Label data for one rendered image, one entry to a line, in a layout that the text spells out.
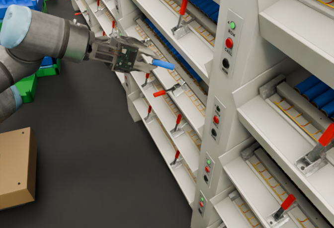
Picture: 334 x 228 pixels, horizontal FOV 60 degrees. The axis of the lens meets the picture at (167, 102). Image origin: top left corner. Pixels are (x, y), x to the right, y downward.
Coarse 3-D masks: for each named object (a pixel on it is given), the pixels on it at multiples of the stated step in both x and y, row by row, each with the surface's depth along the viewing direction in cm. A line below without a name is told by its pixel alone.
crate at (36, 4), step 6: (0, 0) 163; (6, 0) 163; (12, 0) 164; (18, 0) 165; (30, 0) 165; (36, 0) 149; (42, 0) 162; (0, 6) 159; (6, 6) 159; (30, 6) 149; (36, 6) 150; (0, 12) 148
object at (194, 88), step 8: (144, 24) 108; (144, 32) 108; (152, 40) 101; (160, 48) 97; (168, 56) 93; (176, 64) 90; (176, 72) 90; (184, 72) 87; (176, 80) 88; (184, 80) 85; (192, 80) 84; (192, 88) 82; (200, 96) 80
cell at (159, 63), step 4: (152, 60) 81; (156, 60) 80; (160, 60) 81; (152, 64) 80; (156, 64) 80; (160, 64) 80; (164, 64) 81; (168, 64) 81; (172, 64) 82; (168, 68) 82; (172, 68) 82
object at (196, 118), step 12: (132, 12) 111; (132, 24) 114; (132, 36) 110; (144, 36) 108; (156, 36) 105; (156, 72) 95; (168, 72) 93; (168, 84) 90; (204, 84) 85; (180, 96) 85; (192, 96) 84; (180, 108) 83; (192, 108) 81; (192, 120) 79; (204, 120) 78
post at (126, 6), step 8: (120, 0) 106; (128, 0) 107; (120, 8) 109; (128, 8) 109; (136, 8) 111; (120, 16) 113; (120, 24) 117; (128, 80) 135; (136, 88) 137; (128, 96) 146; (128, 104) 152; (136, 112) 148; (136, 120) 151
